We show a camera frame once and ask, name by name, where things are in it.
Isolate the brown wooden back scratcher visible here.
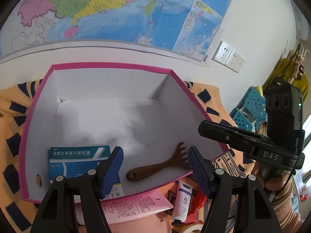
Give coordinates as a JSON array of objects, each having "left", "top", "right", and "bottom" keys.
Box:
[{"left": 126, "top": 142, "right": 190, "bottom": 182}]

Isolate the salmon pink tube white cap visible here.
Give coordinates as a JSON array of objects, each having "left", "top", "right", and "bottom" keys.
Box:
[{"left": 109, "top": 212, "right": 172, "bottom": 233}]

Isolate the white tape roll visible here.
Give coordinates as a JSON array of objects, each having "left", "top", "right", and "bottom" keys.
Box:
[{"left": 180, "top": 223, "right": 203, "bottom": 233}]

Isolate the blue perforated plastic rack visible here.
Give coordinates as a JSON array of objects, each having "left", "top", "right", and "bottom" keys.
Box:
[{"left": 230, "top": 87, "right": 267, "bottom": 132}]

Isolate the white wall socket panel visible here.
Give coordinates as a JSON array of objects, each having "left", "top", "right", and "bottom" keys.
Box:
[{"left": 212, "top": 41, "right": 246, "bottom": 73}]

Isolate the orange patterned tablecloth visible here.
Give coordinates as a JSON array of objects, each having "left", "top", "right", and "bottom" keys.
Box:
[{"left": 1, "top": 79, "right": 255, "bottom": 232}]

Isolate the red tassel ornament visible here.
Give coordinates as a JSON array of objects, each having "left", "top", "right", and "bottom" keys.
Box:
[{"left": 187, "top": 189, "right": 208, "bottom": 222}]

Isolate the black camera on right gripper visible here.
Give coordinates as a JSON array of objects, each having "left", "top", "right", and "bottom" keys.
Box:
[{"left": 265, "top": 83, "right": 303, "bottom": 143}]

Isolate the teal medicine box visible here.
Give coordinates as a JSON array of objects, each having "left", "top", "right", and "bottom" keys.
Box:
[{"left": 49, "top": 145, "right": 111, "bottom": 182}]

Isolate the blue white medicine box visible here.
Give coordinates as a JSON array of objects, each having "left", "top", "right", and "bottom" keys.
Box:
[{"left": 50, "top": 174, "right": 124, "bottom": 203}]

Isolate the pink knit right sleeve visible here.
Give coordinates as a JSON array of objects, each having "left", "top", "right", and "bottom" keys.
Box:
[{"left": 272, "top": 181, "right": 304, "bottom": 232}]

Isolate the pink cardboard box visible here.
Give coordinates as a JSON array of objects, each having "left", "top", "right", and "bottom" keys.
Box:
[{"left": 19, "top": 63, "right": 228, "bottom": 203}]

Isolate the yellow hanging garment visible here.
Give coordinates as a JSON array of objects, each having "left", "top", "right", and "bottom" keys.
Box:
[{"left": 262, "top": 58, "right": 309, "bottom": 101}]

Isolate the light pink tube white cap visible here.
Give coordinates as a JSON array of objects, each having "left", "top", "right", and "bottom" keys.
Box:
[{"left": 101, "top": 189, "right": 173, "bottom": 224}]

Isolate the white hand cream tube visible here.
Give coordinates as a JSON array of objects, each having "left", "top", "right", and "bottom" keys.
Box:
[{"left": 171, "top": 180, "right": 192, "bottom": 227}]

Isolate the person right hand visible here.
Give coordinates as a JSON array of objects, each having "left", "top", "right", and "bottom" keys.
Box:
[{"left": 252, "top": 162, "right": 292, "bottom": 194}]

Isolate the colourful wall map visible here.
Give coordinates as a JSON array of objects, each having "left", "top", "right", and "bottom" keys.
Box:
[{"left": 1, "top": 0, "right": 232, "bottom": 62}]

